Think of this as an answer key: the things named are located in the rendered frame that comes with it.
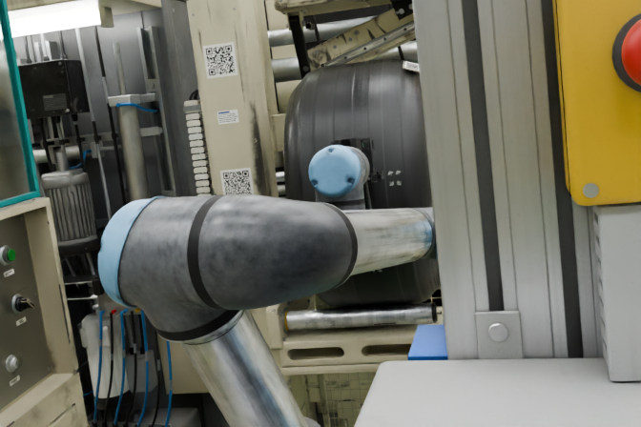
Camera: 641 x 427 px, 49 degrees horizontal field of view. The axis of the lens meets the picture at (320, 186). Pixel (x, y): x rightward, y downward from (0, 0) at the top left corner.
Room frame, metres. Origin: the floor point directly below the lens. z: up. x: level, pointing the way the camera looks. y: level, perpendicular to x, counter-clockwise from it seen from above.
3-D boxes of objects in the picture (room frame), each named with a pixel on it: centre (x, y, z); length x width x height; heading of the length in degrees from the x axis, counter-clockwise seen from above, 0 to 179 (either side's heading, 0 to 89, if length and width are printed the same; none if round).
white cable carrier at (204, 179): (1.68, 0.27, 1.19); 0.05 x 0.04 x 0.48; 169
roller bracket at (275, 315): (1.70, 0.10, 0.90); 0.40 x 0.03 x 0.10; 169
